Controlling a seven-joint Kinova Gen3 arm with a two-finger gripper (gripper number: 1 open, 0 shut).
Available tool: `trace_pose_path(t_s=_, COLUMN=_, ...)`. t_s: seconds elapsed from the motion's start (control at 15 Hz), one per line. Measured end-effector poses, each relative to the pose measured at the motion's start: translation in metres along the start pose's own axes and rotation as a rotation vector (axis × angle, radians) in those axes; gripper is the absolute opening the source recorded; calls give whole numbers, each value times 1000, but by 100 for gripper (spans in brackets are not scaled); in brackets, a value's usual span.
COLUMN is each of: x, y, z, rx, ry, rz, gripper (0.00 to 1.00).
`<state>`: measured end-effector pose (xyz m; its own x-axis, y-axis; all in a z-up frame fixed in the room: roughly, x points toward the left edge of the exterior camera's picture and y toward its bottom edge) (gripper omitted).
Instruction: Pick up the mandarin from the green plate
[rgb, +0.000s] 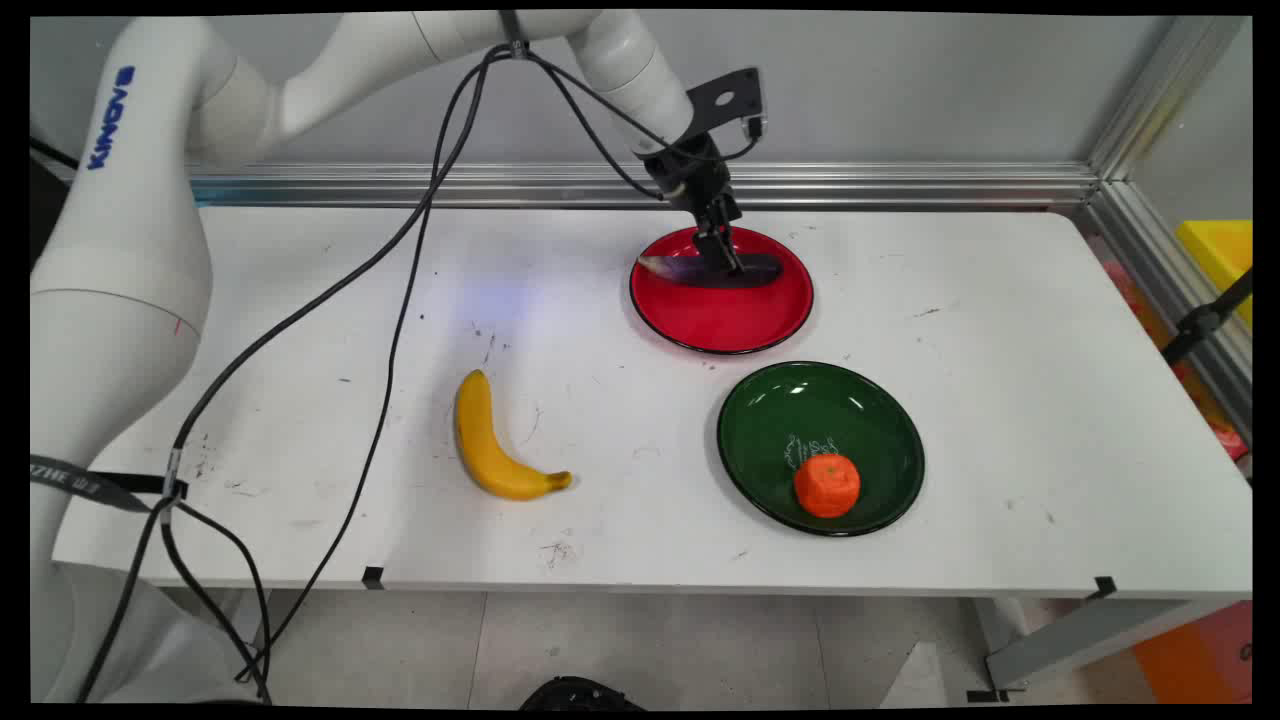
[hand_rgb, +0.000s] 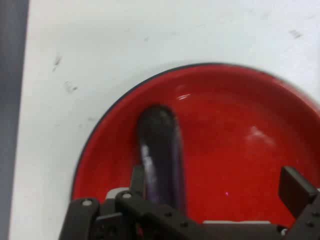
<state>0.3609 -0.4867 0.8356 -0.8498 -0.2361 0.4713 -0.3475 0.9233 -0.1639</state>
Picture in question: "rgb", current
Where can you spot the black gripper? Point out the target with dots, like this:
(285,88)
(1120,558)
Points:
(695,175)

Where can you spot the orange tangerine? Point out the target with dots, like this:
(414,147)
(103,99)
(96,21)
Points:
(827,486)

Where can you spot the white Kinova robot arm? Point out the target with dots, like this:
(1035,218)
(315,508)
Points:
(120,250)

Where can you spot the red round plate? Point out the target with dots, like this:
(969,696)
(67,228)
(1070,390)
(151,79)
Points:
(720,320)

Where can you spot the green round plate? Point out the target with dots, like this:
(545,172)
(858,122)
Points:
(790,410)

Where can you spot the yellow banana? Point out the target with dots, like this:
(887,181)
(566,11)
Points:
(480,450)

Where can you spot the black round floor object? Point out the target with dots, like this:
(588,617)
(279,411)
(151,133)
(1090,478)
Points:
(580,693)

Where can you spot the black tape marker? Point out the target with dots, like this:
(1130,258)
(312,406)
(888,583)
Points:
(1106,587)
(373,577)

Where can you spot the yellow plastic box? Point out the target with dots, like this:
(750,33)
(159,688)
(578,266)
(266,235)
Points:
(1222,255)

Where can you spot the grey table leg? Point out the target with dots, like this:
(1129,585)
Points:
(1080,640)

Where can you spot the orange box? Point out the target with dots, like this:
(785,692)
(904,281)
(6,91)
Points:
(1200,650)

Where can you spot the long aluminium frame rail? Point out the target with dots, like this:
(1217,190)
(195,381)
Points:
(850,185)

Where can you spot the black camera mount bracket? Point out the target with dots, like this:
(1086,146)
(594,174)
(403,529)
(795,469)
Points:
(735,95)

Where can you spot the short aluminium frame rail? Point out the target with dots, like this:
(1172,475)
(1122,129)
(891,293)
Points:
(1170,290)

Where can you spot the aluminium frame post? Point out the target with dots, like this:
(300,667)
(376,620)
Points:
(1165,90)

